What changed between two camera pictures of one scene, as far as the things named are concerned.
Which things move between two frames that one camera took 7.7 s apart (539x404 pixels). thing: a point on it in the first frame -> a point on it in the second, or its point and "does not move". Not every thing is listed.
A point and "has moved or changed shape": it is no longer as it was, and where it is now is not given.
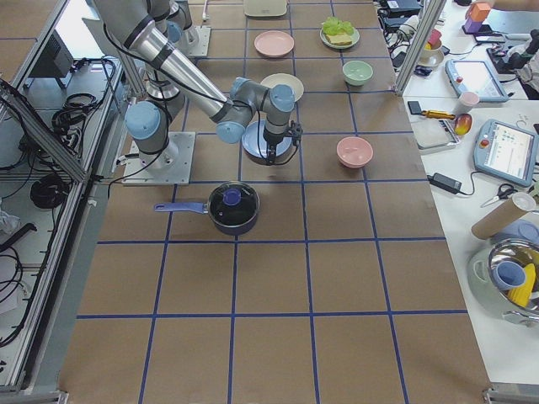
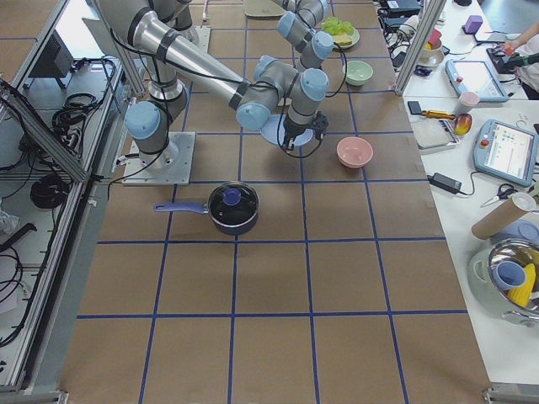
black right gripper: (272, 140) -> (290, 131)
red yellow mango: (462, 124) does not move
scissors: (505, 191) does not move
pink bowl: (354, 152) does not move
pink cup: (467, 100) does not move
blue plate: (256, 148) has moved or changed shape
